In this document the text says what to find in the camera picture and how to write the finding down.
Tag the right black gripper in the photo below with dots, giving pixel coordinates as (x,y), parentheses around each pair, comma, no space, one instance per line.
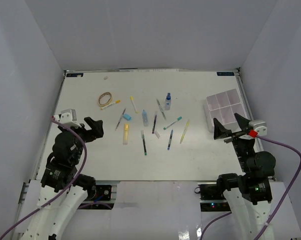
(220,131)

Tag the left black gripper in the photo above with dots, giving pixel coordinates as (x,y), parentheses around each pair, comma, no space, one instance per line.
(97,130)

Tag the yellow gel pen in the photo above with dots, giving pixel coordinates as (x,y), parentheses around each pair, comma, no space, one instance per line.
(184,131)

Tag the teal capped white marker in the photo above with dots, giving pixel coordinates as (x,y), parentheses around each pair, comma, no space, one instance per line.
(172,123)

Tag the green gel pen clear cap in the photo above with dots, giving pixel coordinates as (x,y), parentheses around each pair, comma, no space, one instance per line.
(161,109)

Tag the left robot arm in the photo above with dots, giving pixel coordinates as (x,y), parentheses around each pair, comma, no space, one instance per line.
(63,186)

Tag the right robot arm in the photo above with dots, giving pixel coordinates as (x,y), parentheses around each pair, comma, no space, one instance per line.
(249,195)

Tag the white compartment organizer tray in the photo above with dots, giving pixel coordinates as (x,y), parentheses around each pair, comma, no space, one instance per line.
(223,107)

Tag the masking tape roll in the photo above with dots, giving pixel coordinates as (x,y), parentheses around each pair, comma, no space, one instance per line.
(105,99)

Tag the yellow highlighter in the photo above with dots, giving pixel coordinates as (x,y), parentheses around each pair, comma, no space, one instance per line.
(125,133)

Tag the orange capped white marker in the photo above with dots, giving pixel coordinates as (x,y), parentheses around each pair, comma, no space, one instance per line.
(111,104)

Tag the blue highlighter cap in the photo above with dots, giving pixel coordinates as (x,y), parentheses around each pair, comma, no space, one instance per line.
(127,117)

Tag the dark green gel pen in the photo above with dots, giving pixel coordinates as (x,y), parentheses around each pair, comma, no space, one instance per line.
(144,142)

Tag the yellow capped white marker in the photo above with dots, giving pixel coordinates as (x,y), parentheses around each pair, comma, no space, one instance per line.
(134,105)

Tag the right blue corner label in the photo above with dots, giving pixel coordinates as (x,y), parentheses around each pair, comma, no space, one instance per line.
(225,73)

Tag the blue corner label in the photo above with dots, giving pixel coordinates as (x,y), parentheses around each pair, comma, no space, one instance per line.
(74,75)
(225,73)

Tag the blue highlighter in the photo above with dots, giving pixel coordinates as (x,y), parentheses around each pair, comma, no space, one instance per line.
(145,118)

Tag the left blue corner label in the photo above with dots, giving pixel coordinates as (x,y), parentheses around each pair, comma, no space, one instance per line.
(74,75)

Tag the blue gel pen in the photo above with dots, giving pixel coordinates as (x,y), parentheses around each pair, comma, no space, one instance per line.
(170,139)

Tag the purple gel pen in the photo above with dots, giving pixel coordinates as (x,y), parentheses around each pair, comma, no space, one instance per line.
(154,122)

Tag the small blue spray bottle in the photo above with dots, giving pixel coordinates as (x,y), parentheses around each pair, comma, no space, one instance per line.
(168,101)

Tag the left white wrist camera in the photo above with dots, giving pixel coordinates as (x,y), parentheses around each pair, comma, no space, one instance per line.
(67,117)

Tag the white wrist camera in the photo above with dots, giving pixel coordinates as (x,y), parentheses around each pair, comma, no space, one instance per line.
(257,128)
(67,117)

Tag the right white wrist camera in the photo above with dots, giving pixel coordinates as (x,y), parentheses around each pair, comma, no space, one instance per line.
(257,128)

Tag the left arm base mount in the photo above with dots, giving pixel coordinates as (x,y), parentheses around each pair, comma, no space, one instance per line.
(100,193)

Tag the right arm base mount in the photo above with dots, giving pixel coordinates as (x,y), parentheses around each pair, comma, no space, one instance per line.
(211,200)

